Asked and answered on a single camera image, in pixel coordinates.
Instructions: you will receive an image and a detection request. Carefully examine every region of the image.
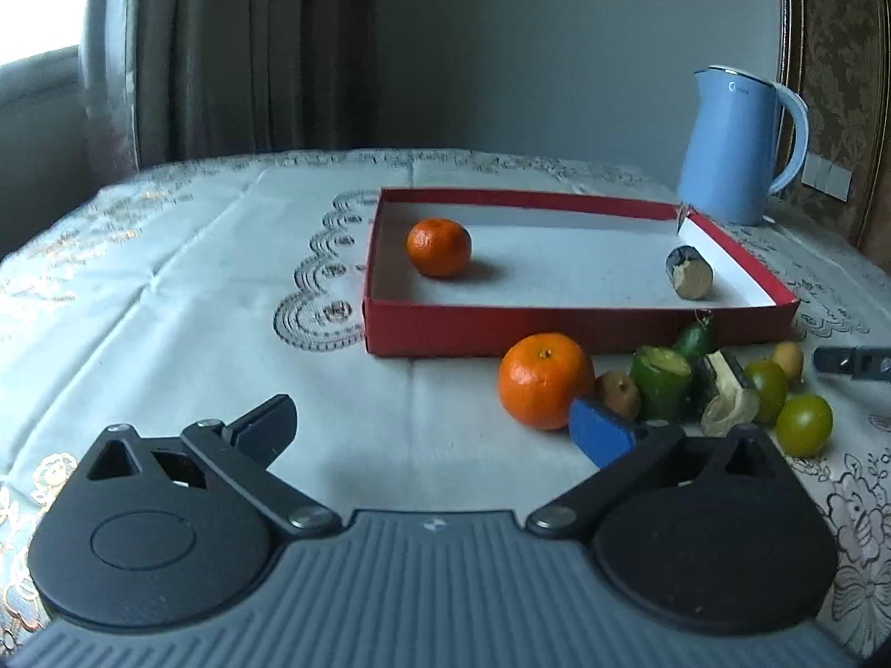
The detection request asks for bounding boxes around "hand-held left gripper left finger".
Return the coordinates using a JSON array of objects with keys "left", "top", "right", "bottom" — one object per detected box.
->
[{"left": 87, "top": 394, "right": 342, "bottom": 538}]

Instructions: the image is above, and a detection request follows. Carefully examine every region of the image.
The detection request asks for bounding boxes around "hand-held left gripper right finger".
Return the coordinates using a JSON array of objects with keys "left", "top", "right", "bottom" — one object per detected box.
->
[{"left": 525, "top": 398, "right": 798, "bottom": 539}]

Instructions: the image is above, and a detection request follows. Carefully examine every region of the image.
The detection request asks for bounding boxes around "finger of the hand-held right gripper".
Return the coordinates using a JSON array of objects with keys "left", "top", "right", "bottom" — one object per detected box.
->
[{"left": 812, "top": 346, "right": 891, "bottom": 381}]

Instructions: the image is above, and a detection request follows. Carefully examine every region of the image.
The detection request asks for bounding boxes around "brown longan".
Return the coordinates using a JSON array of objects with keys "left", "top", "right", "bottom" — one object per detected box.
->
[
  {"left": 593, "top": 371, "right": 642, "bottom": 420},
  {"left": 771, "top": 341, "right": 805, "bottom": 382}
]

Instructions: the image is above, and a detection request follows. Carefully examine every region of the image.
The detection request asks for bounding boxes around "orange mandarin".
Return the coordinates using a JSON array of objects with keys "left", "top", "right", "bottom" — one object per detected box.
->
[
  {"left": 497, "top": 332, "right": 596, "bottom": 431},
  {"left": 407, "top": 218, "right": 472, "bottom": 278}
]

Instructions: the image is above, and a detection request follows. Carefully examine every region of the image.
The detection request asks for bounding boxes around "cut green cucumber chunk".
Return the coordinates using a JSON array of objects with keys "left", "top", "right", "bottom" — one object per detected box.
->
[{"left": 630, "top": 345, "right": 693, "bottom": 423}]

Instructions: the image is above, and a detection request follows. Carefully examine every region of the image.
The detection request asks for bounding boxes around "green round plum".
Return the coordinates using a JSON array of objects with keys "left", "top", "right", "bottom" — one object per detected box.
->
[
  {"left": 775, "top": 394, "right": 834, "bottom": 459},
  {"left": 743, "top": 359, "right": 790, "bottom": 427}
]

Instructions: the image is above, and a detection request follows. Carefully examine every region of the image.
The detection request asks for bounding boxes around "red shallow cardboard box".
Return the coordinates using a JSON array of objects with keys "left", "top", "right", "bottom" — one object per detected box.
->
[{"left": 362, "top": 188, "right": 801, "bottom": 358}]

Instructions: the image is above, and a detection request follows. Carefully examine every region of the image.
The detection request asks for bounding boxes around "dark sugarcane piece with husk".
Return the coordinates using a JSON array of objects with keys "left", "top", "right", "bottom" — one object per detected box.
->
[{"left": 696, "top": 350, "right": 761, "bottom": 437}]

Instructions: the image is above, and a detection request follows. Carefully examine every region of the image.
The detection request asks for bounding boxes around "embroidered white tablecloth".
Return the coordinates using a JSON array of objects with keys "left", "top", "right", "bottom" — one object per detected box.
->
[{"left": 0, "top": 148, "right": 891, "bottom": 662}]

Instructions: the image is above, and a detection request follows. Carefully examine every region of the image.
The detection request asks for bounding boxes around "small green cucumber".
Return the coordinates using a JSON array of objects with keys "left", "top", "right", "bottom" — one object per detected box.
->
[{"left": 672, "top": 316, "right": 718, "bottom": 361}]

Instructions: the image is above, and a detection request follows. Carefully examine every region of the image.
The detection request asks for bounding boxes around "light blue electric kettle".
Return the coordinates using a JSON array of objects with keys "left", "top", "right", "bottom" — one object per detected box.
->
[{"left": 677, "top": 67, "right": 811, "bottom": 228}]

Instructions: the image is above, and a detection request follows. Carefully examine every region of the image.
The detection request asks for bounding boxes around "brown curtain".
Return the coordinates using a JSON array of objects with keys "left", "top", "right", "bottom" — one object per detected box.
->
[{"left": 132, "top": 0, "right": 381, "bottom": 169}]

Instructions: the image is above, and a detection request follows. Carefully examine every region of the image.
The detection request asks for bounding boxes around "white wall switch panel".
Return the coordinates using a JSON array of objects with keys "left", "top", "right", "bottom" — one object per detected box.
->
[{"left": 802, "top": 153, "right": 854, "bottom": 200}]

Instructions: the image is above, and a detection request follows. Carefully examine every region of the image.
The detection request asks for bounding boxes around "ornate gold framed wall panel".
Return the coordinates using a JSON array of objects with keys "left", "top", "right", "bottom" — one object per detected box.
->
[{"left": 775, "top": 0, "right": 891, "bottom": 253}]

